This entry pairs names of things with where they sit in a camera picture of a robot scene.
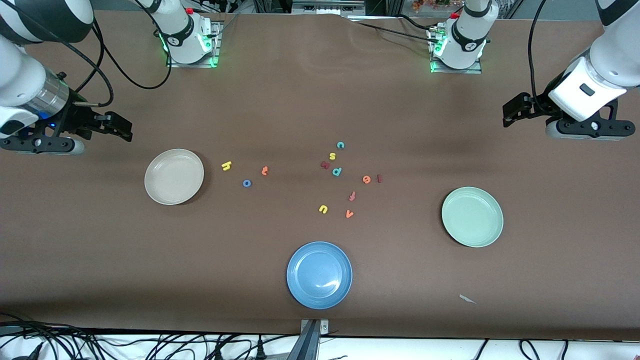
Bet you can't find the black cable on table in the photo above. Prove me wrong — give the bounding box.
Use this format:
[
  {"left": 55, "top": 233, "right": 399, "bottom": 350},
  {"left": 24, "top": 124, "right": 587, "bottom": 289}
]
[
  {"left": 396, "top": 14, "right": 438, "bottom": 30},
  {"left": 348, "top": 20, "right": 433, "bottom": 38}
]

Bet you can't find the brown paper table cover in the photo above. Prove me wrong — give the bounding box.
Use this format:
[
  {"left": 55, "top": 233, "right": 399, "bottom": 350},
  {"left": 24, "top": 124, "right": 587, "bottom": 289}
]
[{"left": 0, "top": 9, "right": 640, "bottom": 342}]

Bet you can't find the silver metal bracket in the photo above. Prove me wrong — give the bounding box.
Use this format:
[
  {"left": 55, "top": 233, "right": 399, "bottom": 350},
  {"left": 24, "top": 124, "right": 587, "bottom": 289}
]
[{"left": 300, "top": 319, "right": 330, "bottom": 335}]

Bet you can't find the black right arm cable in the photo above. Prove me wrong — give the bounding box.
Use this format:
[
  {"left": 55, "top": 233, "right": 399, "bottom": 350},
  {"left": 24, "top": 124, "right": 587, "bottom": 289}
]
[{"left": 60, "top": 0, "right": 174, "bottom": 108}]

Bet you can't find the pale green plate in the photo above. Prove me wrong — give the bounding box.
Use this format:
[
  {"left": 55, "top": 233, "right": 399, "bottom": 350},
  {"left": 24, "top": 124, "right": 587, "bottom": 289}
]
[{"left": 441, "top": 186, "right": 504, "bottom": 248}]

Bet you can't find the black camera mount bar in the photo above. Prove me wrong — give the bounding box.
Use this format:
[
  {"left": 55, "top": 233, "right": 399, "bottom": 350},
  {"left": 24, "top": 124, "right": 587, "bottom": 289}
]
[{"left": 286, "top": 320, "right": 321, "bottom": 360}]

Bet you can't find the aluminium frame structure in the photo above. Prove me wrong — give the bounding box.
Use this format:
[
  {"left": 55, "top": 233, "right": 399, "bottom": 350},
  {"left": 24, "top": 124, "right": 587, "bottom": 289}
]
[{"left": 252, "top": 0, "right": 401, "bottom": 16}]

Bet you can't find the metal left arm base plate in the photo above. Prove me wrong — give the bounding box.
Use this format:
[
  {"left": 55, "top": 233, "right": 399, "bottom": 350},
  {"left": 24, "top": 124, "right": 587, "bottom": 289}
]
[{"left": 429, "top": 25, "right": 483, "bottom": 75}]

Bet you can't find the orange flower decoration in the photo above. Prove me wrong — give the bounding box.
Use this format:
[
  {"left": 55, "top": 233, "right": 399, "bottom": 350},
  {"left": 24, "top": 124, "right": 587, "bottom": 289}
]
[{"left": 412, "top": 0, "right": 463, "bottom": 12}]

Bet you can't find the blue plate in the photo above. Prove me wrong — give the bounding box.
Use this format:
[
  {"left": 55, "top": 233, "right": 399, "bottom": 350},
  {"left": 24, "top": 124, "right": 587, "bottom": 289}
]
[{"left": 286, "top": 241, "right": 353, "bottom": 310}]

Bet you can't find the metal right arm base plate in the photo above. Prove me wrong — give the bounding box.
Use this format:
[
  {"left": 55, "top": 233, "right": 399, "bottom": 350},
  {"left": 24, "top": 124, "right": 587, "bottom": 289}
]
[{"left": 166, "top": 20, "right": 222, "bottom": 68}]

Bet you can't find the beige brown plate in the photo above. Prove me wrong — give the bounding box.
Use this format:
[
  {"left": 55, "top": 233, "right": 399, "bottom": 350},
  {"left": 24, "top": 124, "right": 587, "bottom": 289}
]
[{"left": 144, "top": 148, "right": 205, "bottom": 206}]

